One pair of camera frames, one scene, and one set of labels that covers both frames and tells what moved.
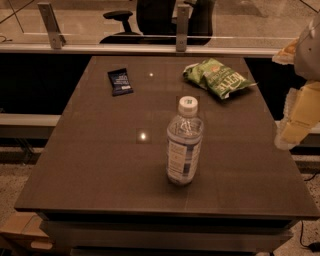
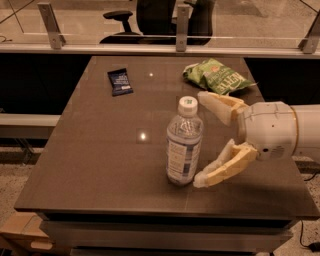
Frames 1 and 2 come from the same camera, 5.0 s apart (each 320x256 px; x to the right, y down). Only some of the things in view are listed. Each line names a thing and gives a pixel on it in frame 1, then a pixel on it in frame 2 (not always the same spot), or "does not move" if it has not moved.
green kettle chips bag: x=216 y=77 does not move
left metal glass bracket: x=57 y=40 does not move
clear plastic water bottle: x=184 y=143 does not move
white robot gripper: x=309 y=55 -> x=268 y=129
